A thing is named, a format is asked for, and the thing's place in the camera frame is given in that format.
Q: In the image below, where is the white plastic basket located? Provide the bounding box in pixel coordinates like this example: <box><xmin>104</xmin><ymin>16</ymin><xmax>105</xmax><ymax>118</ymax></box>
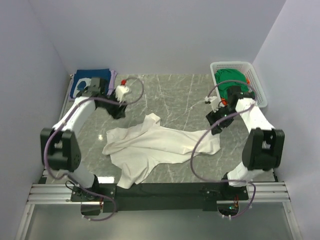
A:
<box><xmin>210</xmin><ymin>61</ymin><xmax>268</xmax><ymax>108</ymax></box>

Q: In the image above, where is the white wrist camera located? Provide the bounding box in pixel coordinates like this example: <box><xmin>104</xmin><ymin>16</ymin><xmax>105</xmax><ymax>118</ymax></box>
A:
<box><xmin>115</xmin><ymin>79</ymin><xmax>131</xmax><ymax>103</ymax></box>
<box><xmin>204</xmin><ymin>96</ymin><xmax>221</xmax><ymax>113</ymax></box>

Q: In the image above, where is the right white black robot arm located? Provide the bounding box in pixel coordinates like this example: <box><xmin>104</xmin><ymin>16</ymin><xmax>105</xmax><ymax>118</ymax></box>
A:
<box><xmin>205</xmin><ymin>85</ymin><xmax>285</xmax><ymax>196</ymax></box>

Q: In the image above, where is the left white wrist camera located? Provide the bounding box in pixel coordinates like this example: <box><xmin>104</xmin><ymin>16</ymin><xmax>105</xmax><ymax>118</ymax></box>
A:
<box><xmin>115</xmin><ymin>79</ymin><xmax>131</xmax><ymax>103</ymax></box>

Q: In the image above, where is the aluminium extrusion rail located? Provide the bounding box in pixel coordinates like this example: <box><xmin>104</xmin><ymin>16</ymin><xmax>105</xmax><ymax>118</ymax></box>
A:
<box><xmin>26</xmin><ymin>182</ymin><xmax>291</xmax><ymax>205</ymax></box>

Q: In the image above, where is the green t-shirt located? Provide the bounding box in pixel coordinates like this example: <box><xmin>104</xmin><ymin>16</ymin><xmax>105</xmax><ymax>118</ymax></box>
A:
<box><xmin>214</xmin><ymin>68</ymin><xmax>251</xmax><ymax>101</ymax></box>

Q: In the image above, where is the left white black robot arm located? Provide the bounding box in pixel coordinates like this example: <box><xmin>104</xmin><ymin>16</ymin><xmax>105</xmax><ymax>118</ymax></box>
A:
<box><xmin>40</xmin><ymin>77</ymin><xmax>131</xmax><ymax>201</ymax></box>

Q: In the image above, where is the white t-shirt red print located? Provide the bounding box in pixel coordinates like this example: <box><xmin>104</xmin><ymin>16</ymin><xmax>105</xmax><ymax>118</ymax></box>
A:
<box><xmin>102</xmin><ymin>113</ymin><xmax>221</xmax><ymax>189</ymax></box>

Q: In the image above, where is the folded lilac t-shirt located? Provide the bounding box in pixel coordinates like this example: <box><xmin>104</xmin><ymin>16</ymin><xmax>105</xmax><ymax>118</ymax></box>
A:
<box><xmin>69</xmin><ymin>70</ymin><xmax>117</xmax><ymax>101</ymax></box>

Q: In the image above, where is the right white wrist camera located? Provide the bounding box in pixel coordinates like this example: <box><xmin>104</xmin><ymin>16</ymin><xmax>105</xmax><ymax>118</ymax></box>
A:
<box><xmin>204</xmin><ymin>96</ymin><xmax>221</xmax><ymax>113</ymax></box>

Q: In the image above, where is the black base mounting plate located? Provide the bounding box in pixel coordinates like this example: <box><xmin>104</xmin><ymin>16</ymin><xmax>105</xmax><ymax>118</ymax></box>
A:
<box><xmin>70</xmin><ymin>182</ymin><xmax>249</xmax><ymax>216</ymax></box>

